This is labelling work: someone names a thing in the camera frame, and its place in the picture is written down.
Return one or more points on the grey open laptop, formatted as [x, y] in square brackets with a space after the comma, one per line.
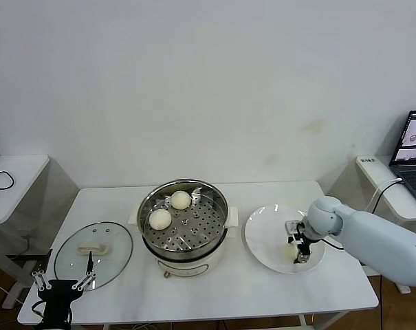
[414, 172]

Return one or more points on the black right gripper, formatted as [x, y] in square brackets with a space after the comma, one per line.
[304, 235]

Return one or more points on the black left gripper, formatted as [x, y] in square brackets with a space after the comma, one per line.
[58, 292]

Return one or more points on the white steamed baozi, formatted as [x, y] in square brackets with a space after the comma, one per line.
[180, 200]
[159, 220]
[290, 252]

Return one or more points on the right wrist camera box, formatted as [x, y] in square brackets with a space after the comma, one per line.
[293, 227]

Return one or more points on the cream electric cooker pot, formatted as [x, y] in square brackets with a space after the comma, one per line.
[187, 266]

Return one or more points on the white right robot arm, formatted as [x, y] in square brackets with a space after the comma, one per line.
[376, 240]

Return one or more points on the white round plate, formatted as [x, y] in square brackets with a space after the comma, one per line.
[262, 227]

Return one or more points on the white side table with mouse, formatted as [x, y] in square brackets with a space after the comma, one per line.
[18, 172]

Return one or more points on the stainless steel steamer basket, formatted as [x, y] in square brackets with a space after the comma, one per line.
[194, 230]

